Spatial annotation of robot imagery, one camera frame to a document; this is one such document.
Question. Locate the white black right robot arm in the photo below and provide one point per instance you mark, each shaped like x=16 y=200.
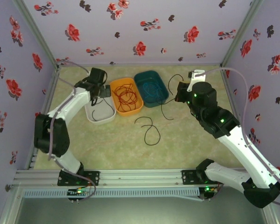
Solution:
x=247 y=151

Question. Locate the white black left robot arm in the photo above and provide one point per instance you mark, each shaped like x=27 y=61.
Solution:
x=67 y=105

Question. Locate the white plastic bin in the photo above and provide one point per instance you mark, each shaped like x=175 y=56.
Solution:
x=103 y=116

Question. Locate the orange plastic bin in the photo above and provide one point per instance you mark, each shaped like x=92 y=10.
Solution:
x=128 y=114

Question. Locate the teal plastic bin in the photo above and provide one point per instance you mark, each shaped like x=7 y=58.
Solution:
x=151 y=77

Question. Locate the right controller board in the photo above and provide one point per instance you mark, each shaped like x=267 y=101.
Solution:
x=207 y=189

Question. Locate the controller board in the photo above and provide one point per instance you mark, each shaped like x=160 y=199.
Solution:
x=78 y=192
x=207 y=189

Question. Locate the left controller board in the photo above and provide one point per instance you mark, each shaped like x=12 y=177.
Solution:
x=78 y=192

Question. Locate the grey metal panel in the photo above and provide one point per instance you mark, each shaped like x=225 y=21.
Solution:
x=140 y=212

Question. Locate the aluminium side rail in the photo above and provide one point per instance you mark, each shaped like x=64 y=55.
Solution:
x=51 y=88
x=231 y=95

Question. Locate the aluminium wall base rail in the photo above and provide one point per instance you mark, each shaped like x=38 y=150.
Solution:
x=130 y=65

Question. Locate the aluminium corner post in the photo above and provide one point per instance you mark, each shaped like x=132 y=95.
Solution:
x=242 y=35
x=37 y=35

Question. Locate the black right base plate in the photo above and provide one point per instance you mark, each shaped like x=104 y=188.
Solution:
x=189 y=177

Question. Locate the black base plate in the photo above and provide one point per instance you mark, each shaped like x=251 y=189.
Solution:
x=189 y=177
x=93 y=178

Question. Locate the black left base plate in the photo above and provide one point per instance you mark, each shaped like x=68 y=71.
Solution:
x=93 y=178

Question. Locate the aluminium lower frame bar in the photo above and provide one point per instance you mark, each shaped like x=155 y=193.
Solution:
x=271 y=217
x=10 y=205

